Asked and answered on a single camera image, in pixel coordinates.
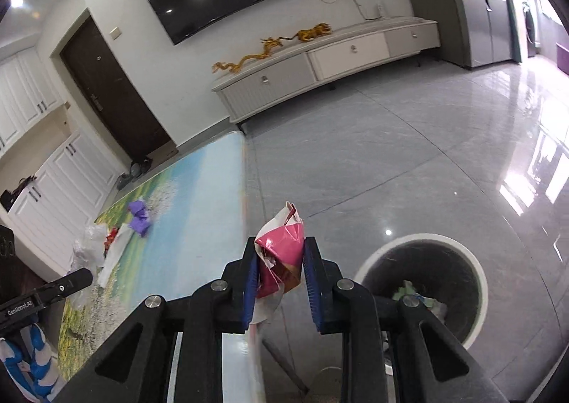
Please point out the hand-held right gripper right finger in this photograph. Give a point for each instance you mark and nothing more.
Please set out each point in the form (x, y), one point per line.
(313, 292)

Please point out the red wrapper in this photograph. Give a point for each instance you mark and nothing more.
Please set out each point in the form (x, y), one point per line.
(112, 237)

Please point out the white power strip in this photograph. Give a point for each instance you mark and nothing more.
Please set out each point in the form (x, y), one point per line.
(380, 11)

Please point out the table with landscape print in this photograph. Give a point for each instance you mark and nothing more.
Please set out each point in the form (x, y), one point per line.
(191, 207)

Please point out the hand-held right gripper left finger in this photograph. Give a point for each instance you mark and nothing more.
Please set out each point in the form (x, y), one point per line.
(251, 292)

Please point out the purple stool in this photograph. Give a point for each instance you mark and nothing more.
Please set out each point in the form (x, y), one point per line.
(563, 57)

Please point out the golden dragon figurine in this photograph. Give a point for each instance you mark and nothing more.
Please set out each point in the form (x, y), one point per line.
(249, 58)

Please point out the grey white television cabinet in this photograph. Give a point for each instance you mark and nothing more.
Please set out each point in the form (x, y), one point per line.
(346, 51)

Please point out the dark shoes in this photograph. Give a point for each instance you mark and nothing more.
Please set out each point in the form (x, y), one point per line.
(140, 167)

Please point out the pink foil wrapper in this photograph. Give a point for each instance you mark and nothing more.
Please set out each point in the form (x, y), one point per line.
(284, 252)

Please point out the brown doormat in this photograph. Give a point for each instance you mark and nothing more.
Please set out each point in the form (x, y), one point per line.
(163, 152)

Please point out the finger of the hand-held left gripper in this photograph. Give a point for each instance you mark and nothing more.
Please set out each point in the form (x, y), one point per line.
(66, 284)

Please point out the pink white wrapper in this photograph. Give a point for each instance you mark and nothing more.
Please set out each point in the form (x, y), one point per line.
(433, 307)

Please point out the wall light switch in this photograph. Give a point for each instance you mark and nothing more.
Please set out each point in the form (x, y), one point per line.
(115, 32)

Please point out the white floor cabinet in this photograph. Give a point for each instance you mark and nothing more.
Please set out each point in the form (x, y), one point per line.
(66, 180)

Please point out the white paper wrapper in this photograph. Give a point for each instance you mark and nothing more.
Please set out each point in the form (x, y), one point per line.
(115, 256)

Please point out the dark brown entrance door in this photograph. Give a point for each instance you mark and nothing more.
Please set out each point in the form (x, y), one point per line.
(115, 91)

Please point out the grey washing machine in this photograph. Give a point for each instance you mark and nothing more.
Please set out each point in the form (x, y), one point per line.
(529, 25)

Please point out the golden tiger figurine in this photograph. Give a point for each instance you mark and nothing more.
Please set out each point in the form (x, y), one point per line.
(313, 32)

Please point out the white wall cabinet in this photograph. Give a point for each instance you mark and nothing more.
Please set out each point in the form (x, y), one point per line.
(26, 96)

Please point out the black bag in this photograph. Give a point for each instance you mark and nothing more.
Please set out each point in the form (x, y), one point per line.
(17, 195)

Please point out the grey double door refrigerator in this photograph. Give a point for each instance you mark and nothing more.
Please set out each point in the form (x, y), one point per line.
(466, 7)

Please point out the ceiling spotlight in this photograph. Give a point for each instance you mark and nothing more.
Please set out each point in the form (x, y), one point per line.
(17, 0)

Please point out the grey slipper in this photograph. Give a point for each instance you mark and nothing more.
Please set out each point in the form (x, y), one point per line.
(124, 182)

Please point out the purple crumpled wrapper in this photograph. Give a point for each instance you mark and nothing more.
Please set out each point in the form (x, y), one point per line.
(140, 220)

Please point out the black bin with white rim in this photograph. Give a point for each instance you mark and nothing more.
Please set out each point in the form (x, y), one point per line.
(453, 278)

